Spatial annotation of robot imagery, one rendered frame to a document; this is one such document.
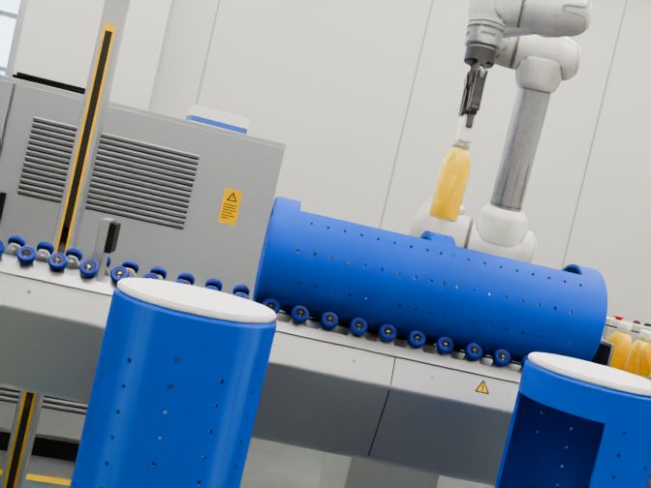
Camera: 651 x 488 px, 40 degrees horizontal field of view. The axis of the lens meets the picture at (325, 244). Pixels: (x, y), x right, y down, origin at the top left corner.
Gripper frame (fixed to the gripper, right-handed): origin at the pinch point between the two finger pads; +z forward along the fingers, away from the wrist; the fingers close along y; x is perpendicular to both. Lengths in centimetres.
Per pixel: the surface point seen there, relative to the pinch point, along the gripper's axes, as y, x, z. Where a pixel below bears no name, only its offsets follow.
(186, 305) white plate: 70, -53, 51
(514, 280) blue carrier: -6.0, 21.3, 32.9
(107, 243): -14, -80, 45
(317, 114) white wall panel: -278, -23, -47
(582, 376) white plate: 49, 21, 51
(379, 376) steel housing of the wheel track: -7, -7, 63
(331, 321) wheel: -8, -21, 52
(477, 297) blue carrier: -4.6, 12.4, 39.1
